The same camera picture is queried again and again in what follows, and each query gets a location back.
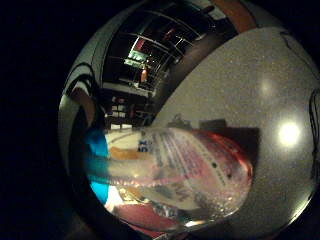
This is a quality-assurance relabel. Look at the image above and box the thin black cable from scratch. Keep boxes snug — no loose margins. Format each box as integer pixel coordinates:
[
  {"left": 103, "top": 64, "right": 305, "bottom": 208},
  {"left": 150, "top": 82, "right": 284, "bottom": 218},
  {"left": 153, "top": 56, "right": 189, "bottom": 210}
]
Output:
[{"left": 279, "top": 30, "right": 320, "bottom": 73}]

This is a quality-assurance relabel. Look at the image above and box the green lit sign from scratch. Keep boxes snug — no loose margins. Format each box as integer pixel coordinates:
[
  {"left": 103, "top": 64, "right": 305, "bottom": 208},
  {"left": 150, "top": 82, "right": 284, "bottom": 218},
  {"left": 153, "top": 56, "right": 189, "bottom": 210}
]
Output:
[{"left": 123, "top": 49, "right": 149, "bottom": 69}]

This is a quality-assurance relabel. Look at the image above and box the clear plastic bottle blue cap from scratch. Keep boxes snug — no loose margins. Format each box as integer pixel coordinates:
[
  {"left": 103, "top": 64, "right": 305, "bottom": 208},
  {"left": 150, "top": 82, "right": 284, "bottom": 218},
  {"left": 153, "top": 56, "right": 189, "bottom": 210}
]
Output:
[{"left": 83, "top": 126, "right": 255, "bottom": 235}]

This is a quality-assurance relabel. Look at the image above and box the thick black cable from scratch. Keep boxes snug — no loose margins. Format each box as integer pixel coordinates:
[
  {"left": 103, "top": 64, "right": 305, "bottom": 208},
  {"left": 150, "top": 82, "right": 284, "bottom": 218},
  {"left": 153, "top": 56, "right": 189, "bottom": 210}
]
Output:
[{"left": 307, "top": 87, "right": 320, "bottom": 183}]

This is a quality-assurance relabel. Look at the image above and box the the person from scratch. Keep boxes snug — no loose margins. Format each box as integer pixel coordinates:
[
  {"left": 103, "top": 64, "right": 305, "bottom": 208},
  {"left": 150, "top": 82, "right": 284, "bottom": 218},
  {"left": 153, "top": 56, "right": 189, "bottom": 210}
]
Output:
[{"left": 65, "top": 63, "right": 107, "bottom": 132}]

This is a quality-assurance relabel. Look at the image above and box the dark glass window wall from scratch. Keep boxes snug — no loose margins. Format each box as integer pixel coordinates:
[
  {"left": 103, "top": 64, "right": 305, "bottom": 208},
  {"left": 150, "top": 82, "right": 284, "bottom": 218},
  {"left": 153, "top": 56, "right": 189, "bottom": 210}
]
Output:
[{"left": 101, "top": 0, "right": 238, "bottom": 101}]

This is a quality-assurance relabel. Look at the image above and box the row of white boxes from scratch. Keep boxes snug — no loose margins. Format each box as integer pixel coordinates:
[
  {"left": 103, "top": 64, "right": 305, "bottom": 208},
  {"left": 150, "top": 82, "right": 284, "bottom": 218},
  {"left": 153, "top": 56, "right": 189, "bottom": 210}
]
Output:
[{"left": 108, "top": 95, "right": 135, "bottom": 132}]

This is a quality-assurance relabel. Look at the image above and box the orange curved panel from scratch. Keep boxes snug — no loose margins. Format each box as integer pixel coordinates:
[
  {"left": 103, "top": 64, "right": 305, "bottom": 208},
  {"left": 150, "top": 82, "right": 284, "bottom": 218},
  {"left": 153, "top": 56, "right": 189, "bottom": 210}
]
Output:
[{"left": 211, "top": 0, "right": 258, "bottom": 34}]

